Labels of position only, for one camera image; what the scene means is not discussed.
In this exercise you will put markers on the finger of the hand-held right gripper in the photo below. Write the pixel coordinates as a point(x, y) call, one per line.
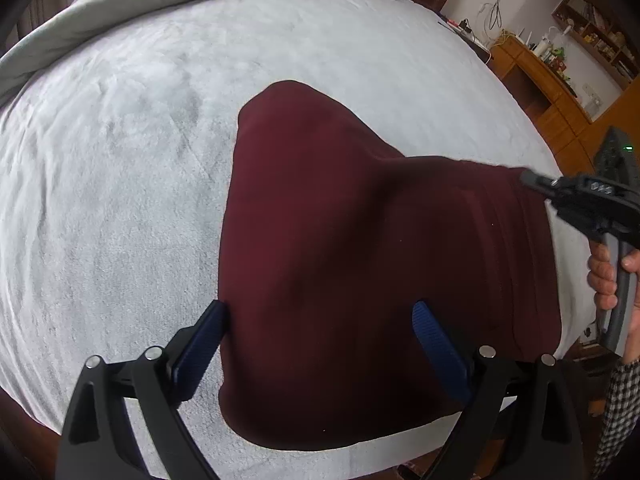
point(537, 180)

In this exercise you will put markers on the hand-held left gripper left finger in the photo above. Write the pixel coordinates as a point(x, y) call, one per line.
point(202, 340)

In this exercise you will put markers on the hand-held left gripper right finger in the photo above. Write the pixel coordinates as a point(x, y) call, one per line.
point(440, 350)

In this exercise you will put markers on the maroon pants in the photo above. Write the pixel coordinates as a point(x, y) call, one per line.
point(350, 235)

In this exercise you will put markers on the person's right forearm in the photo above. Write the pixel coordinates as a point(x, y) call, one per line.
point(620, 410)

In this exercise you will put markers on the person's right hand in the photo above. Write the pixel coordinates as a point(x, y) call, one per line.
point(602, 280)

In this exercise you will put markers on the wooden desk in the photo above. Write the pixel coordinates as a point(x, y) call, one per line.
point(550, 105)

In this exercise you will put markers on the white router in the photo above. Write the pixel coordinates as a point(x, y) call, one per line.
point(525, 39)

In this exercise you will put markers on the dark nightstand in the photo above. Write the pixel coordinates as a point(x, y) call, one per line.
point(475, 45)

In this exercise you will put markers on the light grey fleece blanket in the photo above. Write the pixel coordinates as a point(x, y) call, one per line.
point(125, 160)

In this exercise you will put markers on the wooden wall shelf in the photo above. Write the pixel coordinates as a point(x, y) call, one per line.
point(562, 7)

